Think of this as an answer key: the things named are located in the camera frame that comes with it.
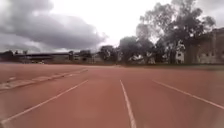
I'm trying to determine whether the tree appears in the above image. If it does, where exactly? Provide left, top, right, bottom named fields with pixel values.
left=97, top=44, right=118, bottom=63

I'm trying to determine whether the red running track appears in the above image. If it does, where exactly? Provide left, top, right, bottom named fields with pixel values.
left=0, top=63, right=224, bottom=128

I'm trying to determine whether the low long building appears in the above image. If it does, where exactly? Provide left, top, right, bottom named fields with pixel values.
left=13, top=51, right=73, bottom=64

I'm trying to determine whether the group of tall trees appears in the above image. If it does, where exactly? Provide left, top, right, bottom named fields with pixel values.
left=116, top=0, right=218, bottom=65

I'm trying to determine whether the pale track kerb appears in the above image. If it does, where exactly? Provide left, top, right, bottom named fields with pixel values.
left=0, top=68, right=90, bottom=92

